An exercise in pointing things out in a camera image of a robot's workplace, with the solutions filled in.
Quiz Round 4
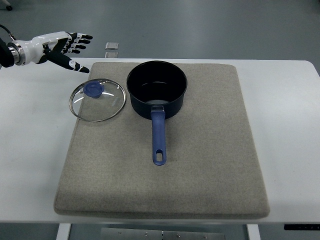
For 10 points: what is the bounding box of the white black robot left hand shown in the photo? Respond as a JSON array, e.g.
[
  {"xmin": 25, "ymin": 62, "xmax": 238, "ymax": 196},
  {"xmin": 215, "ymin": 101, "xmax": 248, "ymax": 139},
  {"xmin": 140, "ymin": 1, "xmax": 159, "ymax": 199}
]
[{"xmin": 6, "ymin": 31, "xmax": 93, "ymax": 73}]

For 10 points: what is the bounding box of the glass lid with blue knob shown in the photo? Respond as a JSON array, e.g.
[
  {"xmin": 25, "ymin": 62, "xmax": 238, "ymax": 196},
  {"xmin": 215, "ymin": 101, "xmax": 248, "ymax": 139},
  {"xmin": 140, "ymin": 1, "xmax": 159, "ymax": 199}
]
[{"xmin": 69, "ymin": 78, "xmax": 126, "ymax": 123}]

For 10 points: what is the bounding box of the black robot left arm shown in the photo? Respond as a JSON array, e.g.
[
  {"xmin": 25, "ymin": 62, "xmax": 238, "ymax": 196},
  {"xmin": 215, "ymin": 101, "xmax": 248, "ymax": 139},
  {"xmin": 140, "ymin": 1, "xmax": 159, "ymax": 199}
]
[{"xmin": 0, "ymin": 39, "xmax": 15, "ymax": 68}]

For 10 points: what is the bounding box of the floor socket plate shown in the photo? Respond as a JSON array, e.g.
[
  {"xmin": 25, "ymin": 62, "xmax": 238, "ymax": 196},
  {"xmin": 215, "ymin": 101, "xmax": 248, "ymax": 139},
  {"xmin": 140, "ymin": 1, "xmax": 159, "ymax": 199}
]
[
  {"xmin": 105, "ymin": 42, "xmax": 119, "ymax": 50},
  {"xmin": 104, "ymin": 51, "xmax": 119, "ymax": 58}
]

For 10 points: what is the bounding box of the dark blue saucepan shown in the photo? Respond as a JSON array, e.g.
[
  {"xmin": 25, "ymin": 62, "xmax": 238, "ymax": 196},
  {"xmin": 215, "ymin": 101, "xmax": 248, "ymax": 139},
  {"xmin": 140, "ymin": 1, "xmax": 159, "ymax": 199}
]
[{"xmin": 126, "ymin": 60, "xmax": 188, "ymax": 166}]

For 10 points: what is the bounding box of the metal plate under table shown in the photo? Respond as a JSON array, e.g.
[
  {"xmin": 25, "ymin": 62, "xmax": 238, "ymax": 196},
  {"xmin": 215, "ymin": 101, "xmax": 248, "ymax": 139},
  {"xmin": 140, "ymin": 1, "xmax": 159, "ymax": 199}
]
[{"xmin": 100, "ymin": 227, "xmax": 226, "ymax": 240}]

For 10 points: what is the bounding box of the grey fabric mat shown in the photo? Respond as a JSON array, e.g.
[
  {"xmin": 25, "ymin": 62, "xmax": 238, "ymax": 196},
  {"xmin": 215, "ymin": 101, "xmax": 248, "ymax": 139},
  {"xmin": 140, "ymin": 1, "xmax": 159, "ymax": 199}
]
[{"xmin": 53, "ymin": 63, "xmax": 270, "ymax": 219}]

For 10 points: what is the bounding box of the black table control panel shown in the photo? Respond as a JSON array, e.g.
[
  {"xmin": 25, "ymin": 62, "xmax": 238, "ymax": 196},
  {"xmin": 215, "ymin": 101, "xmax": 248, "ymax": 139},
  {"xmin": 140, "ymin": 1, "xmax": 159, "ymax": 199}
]
[{"xmin": 283, "ymin": 224, "xmax": 320, "ymax": 231}]

